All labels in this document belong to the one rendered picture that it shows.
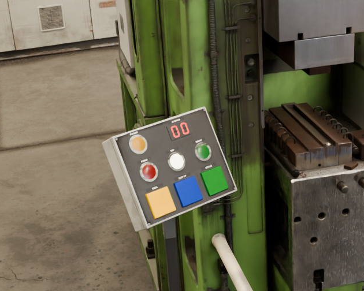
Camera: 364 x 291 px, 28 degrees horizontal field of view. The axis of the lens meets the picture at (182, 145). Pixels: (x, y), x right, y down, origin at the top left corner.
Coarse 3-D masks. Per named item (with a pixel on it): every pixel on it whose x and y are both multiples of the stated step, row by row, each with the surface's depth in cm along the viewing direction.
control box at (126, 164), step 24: (168, 120) 216; (192, 120) 221; (120, 144) 207; (168, 144) 214; (192, 144) 219; (216, 144) 223; (120, 168) 207; (168, 168) 213; (192, 168) 217; (144, 192) 207; (144, 216) 205; (168, 216) 209
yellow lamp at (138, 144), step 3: (135, 138) 209; (138, 138) 210; (141, 138) 210; (132, 141) 208; (135, 141) 209; (138, 141) 209; (141, 141) 210; (144, 141) 210; (132, 144) 208; (135, 144) 209; (138, 144) 209; (141, 144) 210; (144, 144) 210; (135, 147) 208; (138, 147) 209; (141, 147) 209; (144, 147) 210; (135, 150) 208; (138, 150) 209; (141, 150) 209
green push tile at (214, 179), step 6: (216, 168) 220; (204, 174) 217; (210, 174) 218; (216, 174) 219; (222, 174) 221; (204, 180) 217; (210, 180) 218; (216, 180) 219; (222, 180) 220; (210, 186) 218; (216, 186) 218; (222, 186) 220; (210, 192) 217; (216, 192) 218
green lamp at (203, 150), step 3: (201, 144) 220; (198, 147) 219; (201, 147) 219; (204, 147) 220; (207, 147) 221; (198, 150) 219; (201, 150) 219; (204, 150) 220; (207, 150) 220; (198, 153) 219; (201, 153) 219; (204, 153) 219; (207, 153) 220; (201, 156) 219; (204, 156) 219; (207, 156) 220
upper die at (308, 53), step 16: (272, 48) 248; (288, 48) 231; (304, 48) 227; (320, 48) 228; (336, 48) 229; (352, 48) 230; (288, 64) 234; (304, 64) 229; (320, 64) 230; (336, 64) 231
